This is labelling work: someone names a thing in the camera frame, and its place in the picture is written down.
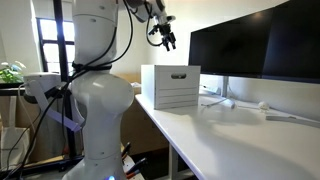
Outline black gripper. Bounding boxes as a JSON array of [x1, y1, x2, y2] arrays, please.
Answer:
[[155, 22, 178, 52]]

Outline brown cardboard box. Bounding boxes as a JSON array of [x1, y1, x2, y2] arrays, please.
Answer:
[[113, 72, 170, 156]]

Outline black computer monitor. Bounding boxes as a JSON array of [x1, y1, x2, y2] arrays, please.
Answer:
[[261, 0, 320, 84], [188, 8, 275, 80]]

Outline silver monitor stand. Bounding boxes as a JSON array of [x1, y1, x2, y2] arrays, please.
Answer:
[[221, 75, 232, 98]]

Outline black tripod stand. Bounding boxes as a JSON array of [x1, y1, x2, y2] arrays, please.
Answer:
[[0, 0, 84, 176]]

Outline small white round object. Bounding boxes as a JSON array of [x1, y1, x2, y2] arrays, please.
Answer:
[[257, 101, 270, 112]]

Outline black marker pen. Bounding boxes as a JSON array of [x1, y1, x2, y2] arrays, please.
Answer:
[[121, 142, 132, 158]]

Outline green potted plant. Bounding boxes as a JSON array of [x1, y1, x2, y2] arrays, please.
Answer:
[[0, 60, 27, 84]]

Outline black side shelf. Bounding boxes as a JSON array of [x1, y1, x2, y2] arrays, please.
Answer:
[[0, 82, 28, 98]]

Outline white tote bag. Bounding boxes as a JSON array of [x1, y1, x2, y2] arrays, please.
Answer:
[[0, 96, 32, 171]]

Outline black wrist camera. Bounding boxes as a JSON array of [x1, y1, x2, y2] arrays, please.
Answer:
[[147, 24, 160, 36]]

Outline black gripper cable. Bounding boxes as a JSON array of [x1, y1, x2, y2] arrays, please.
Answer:
[[144, 1, 165, 48]]

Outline white storage box with handle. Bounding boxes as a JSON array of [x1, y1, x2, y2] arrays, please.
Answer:
[[140, 64, 202, 111]]

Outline window with dark frame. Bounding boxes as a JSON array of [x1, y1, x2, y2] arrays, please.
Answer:
[[35, 17, 76, 75]]

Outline black red handled pliers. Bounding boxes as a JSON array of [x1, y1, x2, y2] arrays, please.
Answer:
[[124, 157, 148, 179]]

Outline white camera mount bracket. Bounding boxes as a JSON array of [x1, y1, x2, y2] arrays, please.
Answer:
[[22, 72, 85, 133]]

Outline grey hanging cable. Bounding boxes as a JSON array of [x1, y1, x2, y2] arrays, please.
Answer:
[[5, 83, 43, 180]]

